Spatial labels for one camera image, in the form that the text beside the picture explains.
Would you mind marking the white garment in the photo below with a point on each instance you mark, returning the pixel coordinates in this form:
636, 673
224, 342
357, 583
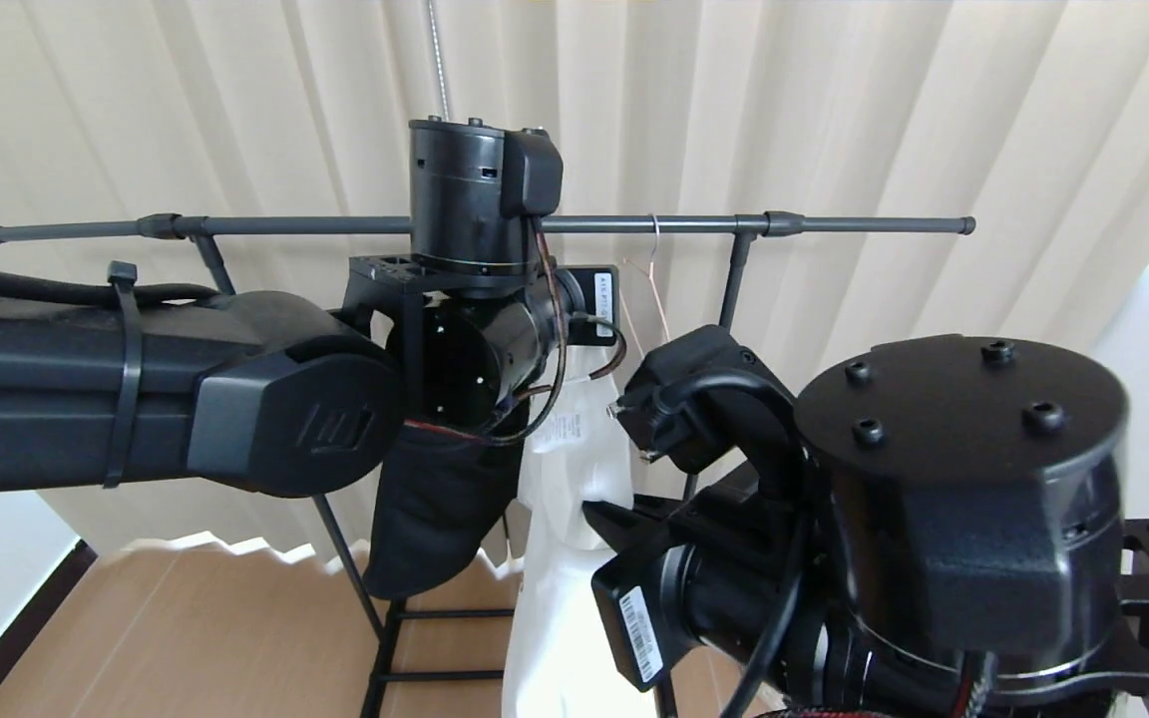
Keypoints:
565, 598

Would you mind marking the metal curtain wand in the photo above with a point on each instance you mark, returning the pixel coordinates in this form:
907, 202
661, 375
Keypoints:
438, 60

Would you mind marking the black clothes rack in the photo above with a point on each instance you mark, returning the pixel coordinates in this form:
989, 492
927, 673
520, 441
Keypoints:
834, 225

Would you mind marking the beige curtain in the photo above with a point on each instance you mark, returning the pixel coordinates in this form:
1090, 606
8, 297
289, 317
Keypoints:
834, 120

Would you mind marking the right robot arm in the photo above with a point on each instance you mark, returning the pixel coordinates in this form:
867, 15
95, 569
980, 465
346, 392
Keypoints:
963, 499

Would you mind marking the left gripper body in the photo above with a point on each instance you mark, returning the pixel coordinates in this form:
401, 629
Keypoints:
584, 299

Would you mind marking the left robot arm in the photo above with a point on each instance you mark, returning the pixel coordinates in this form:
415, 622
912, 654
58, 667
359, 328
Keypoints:
235, 399

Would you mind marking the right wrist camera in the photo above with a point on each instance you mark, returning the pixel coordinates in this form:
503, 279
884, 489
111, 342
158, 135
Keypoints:
714, 399

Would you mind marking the pink clothes hanger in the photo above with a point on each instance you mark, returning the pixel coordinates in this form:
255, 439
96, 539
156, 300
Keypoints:
654, 239

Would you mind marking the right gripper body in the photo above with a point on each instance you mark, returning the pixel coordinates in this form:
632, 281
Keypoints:
674, 598

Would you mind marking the black shorts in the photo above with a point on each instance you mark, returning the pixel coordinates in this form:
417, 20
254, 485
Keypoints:
435, 519

